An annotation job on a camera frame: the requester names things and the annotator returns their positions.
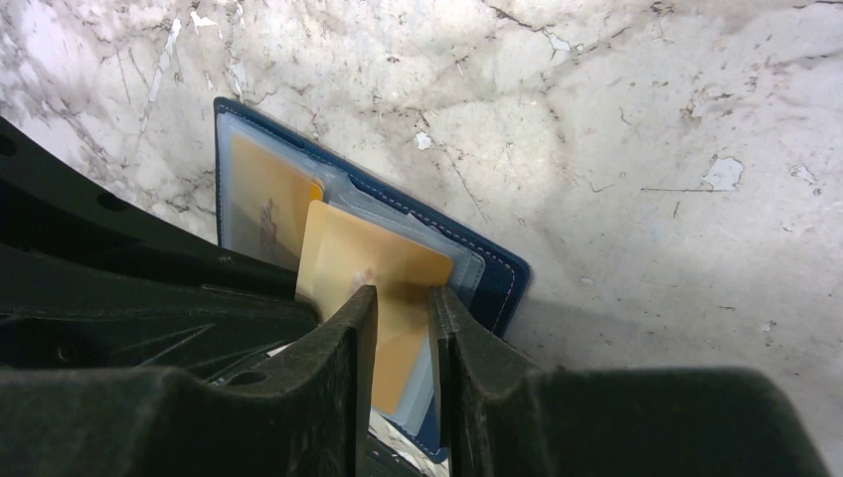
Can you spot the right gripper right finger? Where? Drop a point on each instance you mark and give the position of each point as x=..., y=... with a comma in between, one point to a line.
x=499, y=414

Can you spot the blue leather card holder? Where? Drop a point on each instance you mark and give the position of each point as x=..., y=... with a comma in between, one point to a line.
x=489, y=279

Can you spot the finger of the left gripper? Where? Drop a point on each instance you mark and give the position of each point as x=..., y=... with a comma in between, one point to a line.
x=90, y=281

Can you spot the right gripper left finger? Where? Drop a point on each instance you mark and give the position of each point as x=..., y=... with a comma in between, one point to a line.
x=302, y=412

